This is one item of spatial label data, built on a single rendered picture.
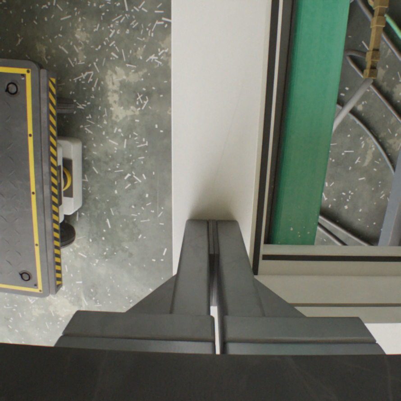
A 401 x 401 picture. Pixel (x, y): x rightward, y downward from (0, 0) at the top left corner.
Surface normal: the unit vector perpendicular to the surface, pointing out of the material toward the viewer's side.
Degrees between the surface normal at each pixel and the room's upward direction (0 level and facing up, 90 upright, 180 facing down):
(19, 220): 0
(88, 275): 0
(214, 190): 0
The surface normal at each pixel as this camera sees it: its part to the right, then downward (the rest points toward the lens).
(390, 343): -0.02, 0.29
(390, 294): 0.02, -0.96
